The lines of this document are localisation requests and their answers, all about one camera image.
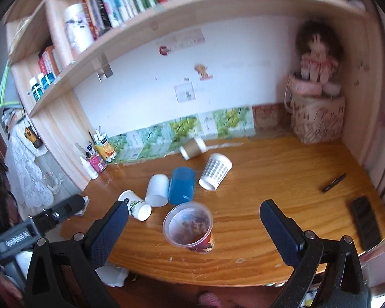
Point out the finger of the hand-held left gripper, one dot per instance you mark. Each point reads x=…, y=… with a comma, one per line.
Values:
x=62, y=208

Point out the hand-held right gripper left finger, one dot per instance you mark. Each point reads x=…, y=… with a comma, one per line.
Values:
x=107, y=234

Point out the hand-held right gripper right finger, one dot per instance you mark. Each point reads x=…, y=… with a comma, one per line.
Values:
x=280, y=234

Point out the white cup with plant print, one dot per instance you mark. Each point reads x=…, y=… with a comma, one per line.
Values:
x=135, y=206

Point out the plain white cup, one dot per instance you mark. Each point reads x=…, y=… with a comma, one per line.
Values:
x=157, y=189

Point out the clear plastic cup printed base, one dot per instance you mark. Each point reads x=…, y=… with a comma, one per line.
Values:
x=188, y=227

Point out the white checkered paper cup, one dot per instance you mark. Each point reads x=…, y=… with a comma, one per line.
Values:
x=215, y=174

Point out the blue plastic cup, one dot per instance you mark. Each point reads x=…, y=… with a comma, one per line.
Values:
x=181, y=184

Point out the brown paper cup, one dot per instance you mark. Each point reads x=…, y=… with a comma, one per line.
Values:
x=193, y=149

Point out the crumpled white paper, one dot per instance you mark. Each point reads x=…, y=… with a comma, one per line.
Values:
x=114, y=276

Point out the white glue bottle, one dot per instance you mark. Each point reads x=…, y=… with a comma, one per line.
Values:
x=89, y=168

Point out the white lace cloth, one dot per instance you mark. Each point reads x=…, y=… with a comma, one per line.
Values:
x=29, y=173

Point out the pink pen holder can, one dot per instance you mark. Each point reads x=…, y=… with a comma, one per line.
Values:
x=97, y=164

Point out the black pen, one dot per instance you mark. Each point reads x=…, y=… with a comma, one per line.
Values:
x=334, y=183

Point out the yellow and black tool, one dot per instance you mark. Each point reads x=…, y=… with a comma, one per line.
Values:
x=32, y=136

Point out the black phone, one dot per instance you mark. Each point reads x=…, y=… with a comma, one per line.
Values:
x=365, y=223

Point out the pink slipper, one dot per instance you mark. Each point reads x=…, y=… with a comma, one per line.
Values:
x=209, y=300

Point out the leaf printed box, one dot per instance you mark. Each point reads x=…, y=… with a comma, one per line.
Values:
x=147, y=141

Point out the pink printed box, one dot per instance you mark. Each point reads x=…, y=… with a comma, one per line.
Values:
x=268, y=117

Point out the woven basket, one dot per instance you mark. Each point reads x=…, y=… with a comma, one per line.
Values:
x=317, y=118

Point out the dark bottle white cap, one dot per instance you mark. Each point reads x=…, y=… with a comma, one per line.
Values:
x=48, y=81
x=36, y=89

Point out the green folder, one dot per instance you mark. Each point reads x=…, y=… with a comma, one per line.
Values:
x=3, y=86

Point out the small row of orange books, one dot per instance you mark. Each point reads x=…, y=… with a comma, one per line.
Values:
x=49, y=61

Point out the pink round box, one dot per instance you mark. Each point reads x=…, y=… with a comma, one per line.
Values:
x=304, y=86

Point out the small white bowl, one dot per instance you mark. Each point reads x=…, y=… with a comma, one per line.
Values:
x=332, y=89

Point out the rag doll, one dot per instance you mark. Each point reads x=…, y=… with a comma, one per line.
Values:
x=317, y=56

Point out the white printed canister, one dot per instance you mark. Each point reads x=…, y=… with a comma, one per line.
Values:
x=78, y=27

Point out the wooden bookshelf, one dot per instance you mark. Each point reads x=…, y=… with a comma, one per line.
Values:
x=211, y=9

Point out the metal shelf bracket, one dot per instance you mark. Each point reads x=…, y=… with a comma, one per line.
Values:
x=102, y=68

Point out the square paper wall note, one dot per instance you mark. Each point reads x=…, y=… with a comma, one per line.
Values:
x=184, y=92

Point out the yellow cartoon wall sticker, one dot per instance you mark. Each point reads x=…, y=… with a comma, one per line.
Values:
x=203, y=71

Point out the pink banner wall sticker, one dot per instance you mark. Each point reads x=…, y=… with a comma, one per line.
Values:
x=183, y=39

